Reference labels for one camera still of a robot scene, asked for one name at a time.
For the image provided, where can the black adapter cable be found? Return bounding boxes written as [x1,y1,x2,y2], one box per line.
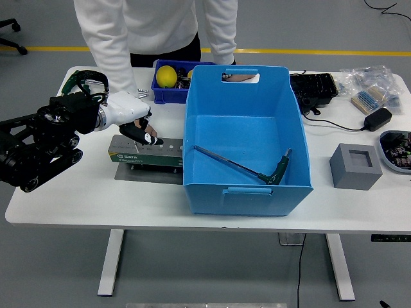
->
[303,115,367,132]

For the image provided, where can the black hanging floor cable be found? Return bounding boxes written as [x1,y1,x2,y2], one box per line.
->
[295,233,308,308]

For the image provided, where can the yellow ball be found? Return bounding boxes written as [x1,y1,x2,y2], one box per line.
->
[156,65,179,89]

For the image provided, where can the dark small parts pile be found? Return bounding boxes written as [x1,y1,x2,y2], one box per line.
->
[175,66,191,90]

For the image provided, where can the light blue plastic box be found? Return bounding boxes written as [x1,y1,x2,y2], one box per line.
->
[182,64,315,218]

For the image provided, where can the person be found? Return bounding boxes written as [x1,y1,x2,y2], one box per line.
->
[73,0,260,139]

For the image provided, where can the person's left hand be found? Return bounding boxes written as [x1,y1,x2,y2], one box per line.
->
[221,72,260,83]

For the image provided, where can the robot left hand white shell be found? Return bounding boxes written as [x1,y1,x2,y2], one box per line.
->
[103,90,164,148]

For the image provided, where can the black cable connector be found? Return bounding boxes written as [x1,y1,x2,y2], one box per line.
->
[301,96,322,116]

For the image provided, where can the clear bags of components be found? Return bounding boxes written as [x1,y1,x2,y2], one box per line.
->
[338,65,404,115]

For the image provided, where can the black table control panel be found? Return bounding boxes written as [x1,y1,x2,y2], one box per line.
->
[371,234,411,243]

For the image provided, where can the large green T-handle hex key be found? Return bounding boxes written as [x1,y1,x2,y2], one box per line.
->
[193,144,293,186]

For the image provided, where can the metal floor plate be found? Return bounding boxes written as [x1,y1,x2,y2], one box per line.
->
[278,232,306,246]

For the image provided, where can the person's right hand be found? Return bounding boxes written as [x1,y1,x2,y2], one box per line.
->
[134,117,159,139]

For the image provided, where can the black office chair base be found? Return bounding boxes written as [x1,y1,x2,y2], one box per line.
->
[0,18,28,56]

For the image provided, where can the grey block with square recess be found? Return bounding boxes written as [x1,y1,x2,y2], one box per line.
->
[329,143,383,191]

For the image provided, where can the resistor strip pack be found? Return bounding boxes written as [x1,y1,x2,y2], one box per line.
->
[351,85,386,115]

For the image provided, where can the grey tray with electronics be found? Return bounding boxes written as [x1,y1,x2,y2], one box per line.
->
[378,130,411,175]

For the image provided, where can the small dark blue bin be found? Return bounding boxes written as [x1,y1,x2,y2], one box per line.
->
[150,60,216,105]

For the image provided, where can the black power adapter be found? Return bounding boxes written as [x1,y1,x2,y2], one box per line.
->
[363,107,393,132]

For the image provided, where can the green grey hex key stand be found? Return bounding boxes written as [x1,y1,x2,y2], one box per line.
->
[107,134,184,185]

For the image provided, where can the white table leg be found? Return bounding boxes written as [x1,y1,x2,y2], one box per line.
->
[97,229,125,296]
[324,233,356,302]

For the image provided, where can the black component tray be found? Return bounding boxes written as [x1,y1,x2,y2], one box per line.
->
[290,73,338,108]

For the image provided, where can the thin black floor cable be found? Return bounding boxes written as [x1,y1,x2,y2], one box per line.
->
[364,0,411,19]

